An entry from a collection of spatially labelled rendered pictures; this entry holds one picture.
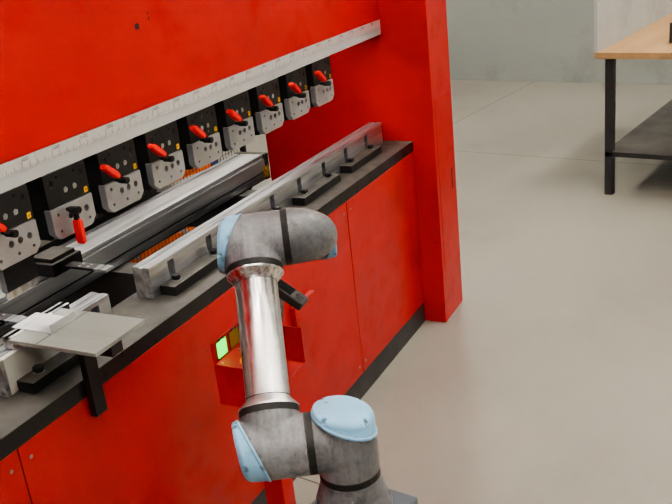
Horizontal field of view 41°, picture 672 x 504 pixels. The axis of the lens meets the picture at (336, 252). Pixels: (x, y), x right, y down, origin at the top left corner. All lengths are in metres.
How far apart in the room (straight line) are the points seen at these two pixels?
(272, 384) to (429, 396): 2.01
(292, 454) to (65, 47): 1.17
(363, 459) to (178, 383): 0.98
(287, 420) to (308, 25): 1.95
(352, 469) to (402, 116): 2.49
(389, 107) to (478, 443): 1.51
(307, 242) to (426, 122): 2.19
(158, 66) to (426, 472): 1.64
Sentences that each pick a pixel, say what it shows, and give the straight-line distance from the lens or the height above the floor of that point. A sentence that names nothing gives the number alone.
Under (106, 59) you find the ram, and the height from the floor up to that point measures 1.56.
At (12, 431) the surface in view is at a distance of 2.11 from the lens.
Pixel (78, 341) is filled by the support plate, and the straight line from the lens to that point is 2.14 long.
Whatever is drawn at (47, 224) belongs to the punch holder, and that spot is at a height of 1.22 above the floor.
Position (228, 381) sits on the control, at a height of 0.73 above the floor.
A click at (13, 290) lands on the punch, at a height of 1.10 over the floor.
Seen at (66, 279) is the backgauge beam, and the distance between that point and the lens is 2.71.
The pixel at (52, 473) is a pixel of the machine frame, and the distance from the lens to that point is 2.23.
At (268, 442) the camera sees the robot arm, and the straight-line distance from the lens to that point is 1.66.
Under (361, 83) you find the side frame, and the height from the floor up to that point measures 1.13.
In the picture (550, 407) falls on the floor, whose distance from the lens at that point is 3.57.
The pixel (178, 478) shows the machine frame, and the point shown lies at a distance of 2.64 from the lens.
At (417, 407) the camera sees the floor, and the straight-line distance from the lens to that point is 3.59.
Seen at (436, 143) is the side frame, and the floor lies 0.86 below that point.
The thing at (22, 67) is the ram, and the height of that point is 1.59.
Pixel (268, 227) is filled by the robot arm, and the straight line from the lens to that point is 1.79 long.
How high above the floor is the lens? 1.86
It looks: 21 degrees down
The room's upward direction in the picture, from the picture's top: 6 degrees counter-clockwise
